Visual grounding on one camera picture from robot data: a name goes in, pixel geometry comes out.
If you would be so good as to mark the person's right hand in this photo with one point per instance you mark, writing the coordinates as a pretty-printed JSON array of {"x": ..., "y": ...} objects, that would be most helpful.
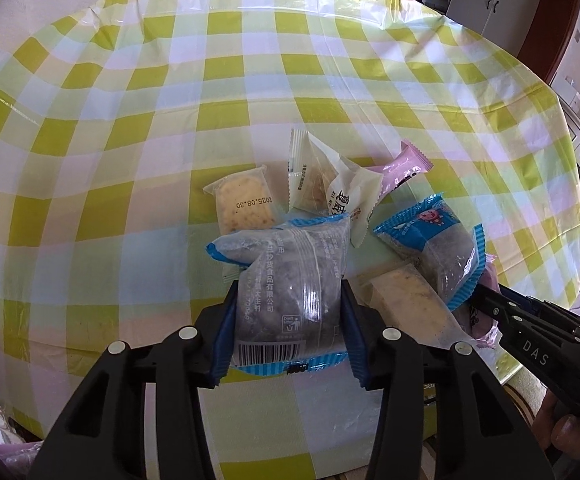
[{"x": 570, "y": 435}]

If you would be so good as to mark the green checkered plastic tablecloth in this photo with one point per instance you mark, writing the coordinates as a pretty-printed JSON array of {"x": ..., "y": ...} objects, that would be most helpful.
[{"x": 170, "y": 110}]

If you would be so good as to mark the small white box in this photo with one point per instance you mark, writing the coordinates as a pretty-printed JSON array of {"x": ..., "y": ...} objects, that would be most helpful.
[{"x": 566, "y": 90}]

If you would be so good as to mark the yellow cake clear packet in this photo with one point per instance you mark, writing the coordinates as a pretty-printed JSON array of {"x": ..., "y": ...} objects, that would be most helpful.
[{"x": 410, "y": 300}]

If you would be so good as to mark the dark cake blue-edged packet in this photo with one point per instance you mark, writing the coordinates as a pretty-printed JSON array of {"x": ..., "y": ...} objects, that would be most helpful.
[
  {"x": 285, "y": 285},
  {"x": 440, "y": 245}
]

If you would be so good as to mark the white round biscuit packet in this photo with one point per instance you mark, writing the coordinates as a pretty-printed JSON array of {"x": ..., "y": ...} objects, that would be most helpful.
[{"x": 302, "y": 180}]

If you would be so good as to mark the white packet with black print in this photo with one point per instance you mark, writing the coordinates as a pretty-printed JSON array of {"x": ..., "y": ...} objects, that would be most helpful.
[{"x": 350, "y": 195}]

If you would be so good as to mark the dark wooden door frame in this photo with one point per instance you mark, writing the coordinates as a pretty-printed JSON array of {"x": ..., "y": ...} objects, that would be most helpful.
[{"x": 550, "y": 40}]

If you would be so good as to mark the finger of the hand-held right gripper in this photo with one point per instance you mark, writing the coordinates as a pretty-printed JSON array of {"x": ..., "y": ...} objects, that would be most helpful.
[{"x": 530, "y": 315}]

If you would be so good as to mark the yellow cracker clear packet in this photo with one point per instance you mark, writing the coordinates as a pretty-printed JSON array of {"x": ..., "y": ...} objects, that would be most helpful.
[{"x": 242, "y": 200}]

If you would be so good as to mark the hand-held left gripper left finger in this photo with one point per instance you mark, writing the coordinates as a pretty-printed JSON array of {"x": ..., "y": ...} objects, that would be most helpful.
[{"x": 225, "y": 325}]

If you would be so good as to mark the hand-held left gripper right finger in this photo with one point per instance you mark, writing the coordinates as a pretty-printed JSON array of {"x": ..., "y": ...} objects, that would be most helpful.
[{"x": 357, "y": 340}]

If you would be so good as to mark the pink snack packet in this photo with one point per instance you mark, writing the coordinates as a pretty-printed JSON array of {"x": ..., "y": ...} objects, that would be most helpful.
[
  {"x": 402, "y": 170},
  {"x": 482, "y": 330}
]

